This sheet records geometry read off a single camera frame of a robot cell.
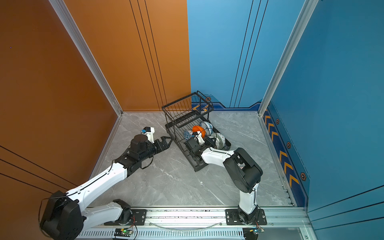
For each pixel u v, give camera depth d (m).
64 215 0.40
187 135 1.02
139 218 0.74
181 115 0.94
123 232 0.71
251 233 0.71
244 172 0.48
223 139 0.93
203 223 0.73
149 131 0.74
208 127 0.97
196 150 0.73
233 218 0.72
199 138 0.82
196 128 1.03
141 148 0.61
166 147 0.71
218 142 0.92
